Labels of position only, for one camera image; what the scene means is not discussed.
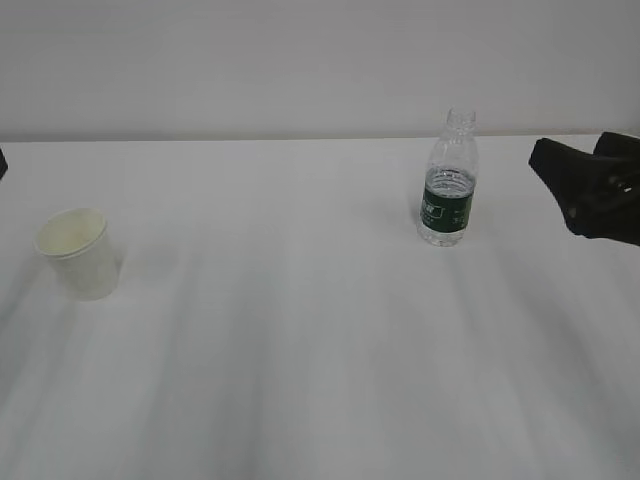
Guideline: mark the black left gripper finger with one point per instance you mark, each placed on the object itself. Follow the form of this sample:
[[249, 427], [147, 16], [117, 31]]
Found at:
[[3, 165]]

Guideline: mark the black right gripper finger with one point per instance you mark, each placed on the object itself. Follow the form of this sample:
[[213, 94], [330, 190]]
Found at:
[[598, 196], [616, 145]]

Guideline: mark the white paper cup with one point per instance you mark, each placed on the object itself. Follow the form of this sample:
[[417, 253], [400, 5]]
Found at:
[[76, 245]]

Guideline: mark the clear water bottle green label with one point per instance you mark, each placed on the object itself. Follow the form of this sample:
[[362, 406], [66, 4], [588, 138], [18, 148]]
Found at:
[[450, 181]]

